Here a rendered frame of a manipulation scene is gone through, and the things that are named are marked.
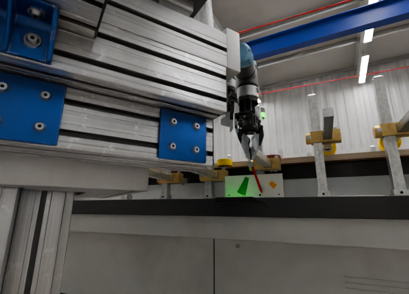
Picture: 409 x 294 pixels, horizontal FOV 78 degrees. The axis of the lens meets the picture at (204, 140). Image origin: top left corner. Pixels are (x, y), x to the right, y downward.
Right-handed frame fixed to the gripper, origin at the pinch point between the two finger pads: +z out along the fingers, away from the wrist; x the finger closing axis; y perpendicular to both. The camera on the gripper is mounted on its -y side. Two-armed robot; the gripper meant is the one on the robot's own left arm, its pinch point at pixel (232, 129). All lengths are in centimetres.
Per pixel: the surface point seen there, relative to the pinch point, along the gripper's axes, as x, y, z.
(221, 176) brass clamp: -7.7, 4.5, 21.1
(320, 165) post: 6.3, -35.7, 17.4
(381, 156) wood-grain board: -1, -64, 11
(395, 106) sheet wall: -587, -473, -260
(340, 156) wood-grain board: -7, -50, 11
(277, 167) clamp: 1.2, -19.7, 17.7
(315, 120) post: 6.3, -35.3, -2.3
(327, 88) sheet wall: -649, -320, -349
